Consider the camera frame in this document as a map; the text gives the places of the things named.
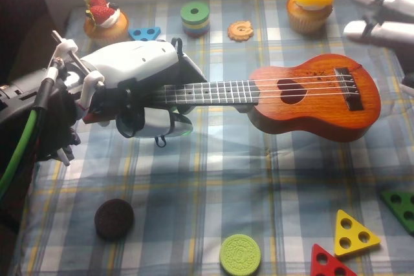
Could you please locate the fruit topped toy cupcake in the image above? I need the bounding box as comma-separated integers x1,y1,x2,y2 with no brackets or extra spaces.
286,0,335,34

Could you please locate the stack of coloured rings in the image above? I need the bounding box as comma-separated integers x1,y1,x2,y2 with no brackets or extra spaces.
180,0,211,38

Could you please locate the green cable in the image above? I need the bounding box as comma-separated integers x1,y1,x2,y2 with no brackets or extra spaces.
0,107,46,201

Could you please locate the tan round biscuit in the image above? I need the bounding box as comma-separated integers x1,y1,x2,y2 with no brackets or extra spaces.
227,20,254,43

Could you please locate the dark brown sandwich cookie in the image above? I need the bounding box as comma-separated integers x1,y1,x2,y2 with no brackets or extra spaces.
94,198,135,240

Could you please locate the yellow triangle block with holes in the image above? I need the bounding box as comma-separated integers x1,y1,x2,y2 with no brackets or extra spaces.
333,209,382,257

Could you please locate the blue triangle block with holes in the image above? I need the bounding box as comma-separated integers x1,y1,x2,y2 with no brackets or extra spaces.
128,26,162,43

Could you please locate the green sandwich cookie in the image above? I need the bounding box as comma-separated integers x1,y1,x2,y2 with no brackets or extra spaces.
219,233,261,274

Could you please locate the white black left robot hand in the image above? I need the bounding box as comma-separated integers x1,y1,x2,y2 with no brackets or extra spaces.
76,39,208,147

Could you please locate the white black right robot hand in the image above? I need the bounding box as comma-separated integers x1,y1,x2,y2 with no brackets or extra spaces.
342,0,414,96

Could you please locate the green triangle block with holes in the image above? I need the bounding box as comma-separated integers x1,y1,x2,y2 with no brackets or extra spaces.
380,189,414,237

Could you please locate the red triangle block with holes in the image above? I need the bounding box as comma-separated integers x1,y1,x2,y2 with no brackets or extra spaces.
310,243,358,276

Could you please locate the brown wooden ukulele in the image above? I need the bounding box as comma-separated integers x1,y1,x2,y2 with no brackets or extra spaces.
151,53,382,143

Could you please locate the blue plaid tablecloth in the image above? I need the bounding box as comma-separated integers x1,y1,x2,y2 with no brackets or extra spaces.
9,0,414,276

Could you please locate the strawberry toy cupcake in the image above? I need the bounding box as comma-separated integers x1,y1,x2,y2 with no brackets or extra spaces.
83,0,130,47

